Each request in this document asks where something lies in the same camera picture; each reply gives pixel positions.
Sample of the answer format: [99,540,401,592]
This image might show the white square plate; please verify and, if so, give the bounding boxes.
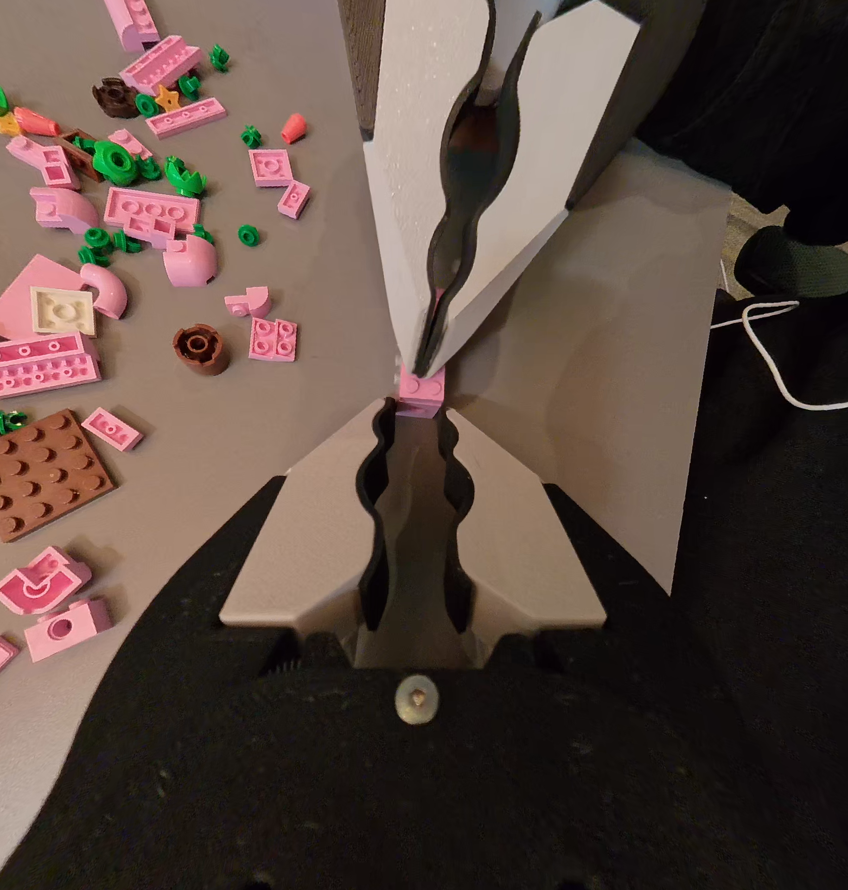
[31,285,94,339]

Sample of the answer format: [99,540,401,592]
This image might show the person's black clothed body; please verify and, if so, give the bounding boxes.
[670,222,848,890]

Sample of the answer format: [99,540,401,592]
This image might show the brown studded plate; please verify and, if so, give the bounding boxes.
[0,409,117,543]

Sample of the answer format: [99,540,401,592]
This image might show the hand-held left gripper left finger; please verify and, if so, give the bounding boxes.
[218,396,397,637]

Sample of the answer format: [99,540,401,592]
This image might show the pile of small toy bricks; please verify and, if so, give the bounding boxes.
[0,0,312,689]

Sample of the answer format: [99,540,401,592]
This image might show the pink toy brick assembly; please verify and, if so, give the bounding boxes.
[396,286,447,420]

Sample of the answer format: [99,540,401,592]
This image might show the brown round brick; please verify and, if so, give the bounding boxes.
[172,323,229,376]

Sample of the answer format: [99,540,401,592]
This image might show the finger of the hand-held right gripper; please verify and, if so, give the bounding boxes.
[363,0,496,376]
[419,3,642,376]

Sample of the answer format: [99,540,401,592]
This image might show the white cable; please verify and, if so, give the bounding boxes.
[712,261,848,411]

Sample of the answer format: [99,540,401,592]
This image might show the person's right forearm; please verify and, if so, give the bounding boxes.
[636,0,848,216]

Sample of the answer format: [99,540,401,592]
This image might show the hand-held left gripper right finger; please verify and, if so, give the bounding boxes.
[441,407,608,644]

